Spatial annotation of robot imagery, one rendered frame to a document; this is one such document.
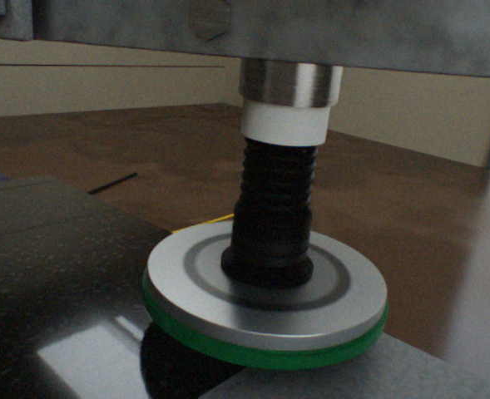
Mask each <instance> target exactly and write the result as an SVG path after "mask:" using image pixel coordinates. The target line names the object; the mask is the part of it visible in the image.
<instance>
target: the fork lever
mask: <svg viewBox="0 0 490 399"><path fill-rule="evenodd" d="M5 15H6V7H5V0H0V18H2V17H4V16H5ZM32 20H33V40H37V41H48V42H68V43H78V44H89V45H99V47H119V48H130V49H140V50H151V51H162V52H181V53H192V54H200V55H202V56H213V57H232V58H243V59H253V60H263V61H273V62H293V63H304V64H315V65H325V66H335V67H355V68H365V69H376V70H387V71H406V72H417V73H428V74H439V75H449V76H469V77H480V78H490V0H32Z"/></svg>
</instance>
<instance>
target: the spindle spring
mask: <svg viewBox="0 0 490 399"><path fill-rule="evenodd" d="M245 142H246V144H247V146H246V147H245V148H244V153H245V156H246V158H245V159H244V160H243V164H242V165H243V166H244V167H245V169H244V170H243V171H242V173H241V174H242V179H243V180H244V181H242V183H241V185H240V188H241V189H242V193H241V195H239V202H240V203H242V204H243V205H244V206H246V207H247V208H249V209H251V210H254V211H256V212H261V213H266V214H292V213H297V212H300V211H301V212H308V213H309V204H310V200H311V197H310V194H311V192H313V189H314V187H313V184H311V183H313V182H314V177H315V174H314V169H315V168H316V166H317V163H316V160H315V159H316V158H317V156H318V153H319V151H318V148H317V145H311V146H292V145H276V144H270V143H265V142H262V141H257V140H252V139H250V138H247V137H246V138H245ZM260 149H264V150H275V151H302V150H306V152H304V151H302V153H297V154H277V153H269V152H264V151H260ZM258 162H262V163H266V164H273V165H299V164H300V166H295V167H274V166H267V165H260V164H258ZM304 163H305V164H304ZM256 175H265V176H271V177H298V176H299V178H298V179H291V180H274V179H267V178H262V177H258V176H256ZM253 186H257V187H261V188H266V189H273V190H292V189H297V190H292V192H269V191H268V190H261V189H256V188H254V187H253ZM251 198H254V199H258V200H267V201H275V202H286V201H295V202H293V203H287V204H271V203H265V202H260V201H256V200H253V199H251Z"/></svg>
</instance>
